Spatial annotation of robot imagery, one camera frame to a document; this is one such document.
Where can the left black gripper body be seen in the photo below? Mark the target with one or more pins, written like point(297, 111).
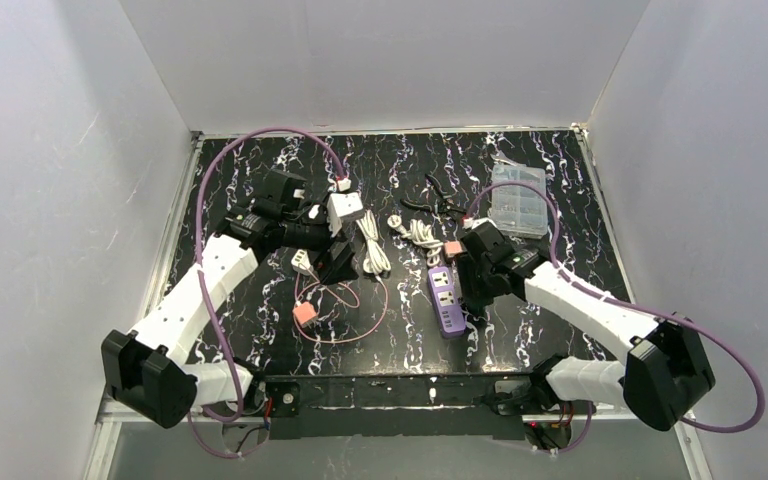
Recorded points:
point(334, 245)

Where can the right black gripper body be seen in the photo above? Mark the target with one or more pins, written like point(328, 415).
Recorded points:
point(475, 285)

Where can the white tiger power strip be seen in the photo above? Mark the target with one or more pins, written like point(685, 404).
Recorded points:
point(300, 262)

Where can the pink charger with cable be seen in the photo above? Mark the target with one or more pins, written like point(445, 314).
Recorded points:
point(333, 315)

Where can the purple power strip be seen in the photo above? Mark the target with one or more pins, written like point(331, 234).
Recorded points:
point(445, 303)

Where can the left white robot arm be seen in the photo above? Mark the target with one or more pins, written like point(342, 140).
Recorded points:
point(147, 368)

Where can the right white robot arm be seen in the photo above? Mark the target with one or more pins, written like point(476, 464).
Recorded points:
point(659, 369)

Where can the clear plastic parts box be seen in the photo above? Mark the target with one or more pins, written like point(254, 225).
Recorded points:
point(515, 210)

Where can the black pliers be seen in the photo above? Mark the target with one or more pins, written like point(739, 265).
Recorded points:
point(443, 202)

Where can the white plug with cord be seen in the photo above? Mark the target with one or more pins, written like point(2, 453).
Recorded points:
point(421, 235)

